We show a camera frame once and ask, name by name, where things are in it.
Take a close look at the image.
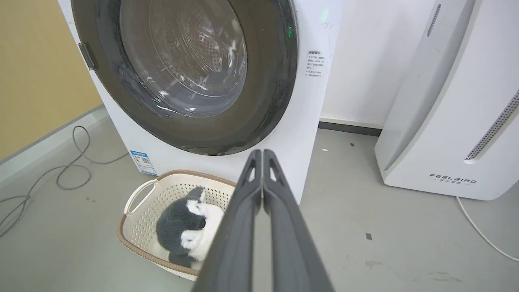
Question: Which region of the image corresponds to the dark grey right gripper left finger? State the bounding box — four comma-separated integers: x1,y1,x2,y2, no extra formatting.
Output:
192,149,264,292

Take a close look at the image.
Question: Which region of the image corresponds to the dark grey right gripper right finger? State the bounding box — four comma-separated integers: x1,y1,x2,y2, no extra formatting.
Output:
263,149,335,292

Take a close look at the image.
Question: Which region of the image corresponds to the white front-load washing machine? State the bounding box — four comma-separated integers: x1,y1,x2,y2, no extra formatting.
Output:
58,0,344,205

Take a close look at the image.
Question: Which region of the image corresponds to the dark round washing machine door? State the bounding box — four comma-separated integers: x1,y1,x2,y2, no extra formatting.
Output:
71,0,299,156

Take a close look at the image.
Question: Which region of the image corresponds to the grey and white plush toy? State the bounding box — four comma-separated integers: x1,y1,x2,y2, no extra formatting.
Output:
156,187,225,271

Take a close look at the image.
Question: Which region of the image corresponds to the cream perforated laundry basket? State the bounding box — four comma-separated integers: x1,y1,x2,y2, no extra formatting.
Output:
118,170,237,281

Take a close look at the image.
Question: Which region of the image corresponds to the blue energy label sticker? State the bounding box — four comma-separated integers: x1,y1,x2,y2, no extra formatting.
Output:
130,150,158,176

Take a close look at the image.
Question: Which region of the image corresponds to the white Feelbird air purifier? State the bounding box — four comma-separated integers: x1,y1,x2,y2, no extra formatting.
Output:
374,0,519,201

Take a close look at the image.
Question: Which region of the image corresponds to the grey power cable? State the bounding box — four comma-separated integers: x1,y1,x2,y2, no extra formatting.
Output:
0,125,129,238

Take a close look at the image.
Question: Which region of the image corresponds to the white power cable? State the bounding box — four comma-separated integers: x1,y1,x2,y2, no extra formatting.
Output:
455,196,519,262

